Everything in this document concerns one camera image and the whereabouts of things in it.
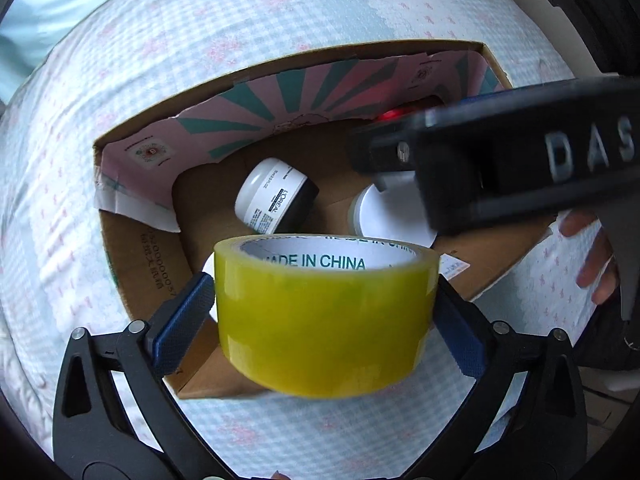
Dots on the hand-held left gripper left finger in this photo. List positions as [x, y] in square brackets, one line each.
[182, 325]

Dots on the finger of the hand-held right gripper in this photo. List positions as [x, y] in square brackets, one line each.
[390, 152]
[482, 100]

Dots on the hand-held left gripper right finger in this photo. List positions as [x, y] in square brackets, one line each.
[462, 335]

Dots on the white round jar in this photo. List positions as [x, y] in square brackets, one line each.
[390, 220]
[210, 285]

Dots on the cardboard box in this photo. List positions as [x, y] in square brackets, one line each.
[150, 260]

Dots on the black and white cream jar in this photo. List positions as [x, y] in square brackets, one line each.
[270, 195]

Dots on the yellow tape roll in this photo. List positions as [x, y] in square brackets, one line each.
[320, 330]

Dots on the person's right hand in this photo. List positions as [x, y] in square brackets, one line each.
[595, 255]

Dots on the dark cloth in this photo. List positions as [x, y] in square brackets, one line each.
[590, 5]

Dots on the light blue cloth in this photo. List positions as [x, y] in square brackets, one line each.
[45, 20]

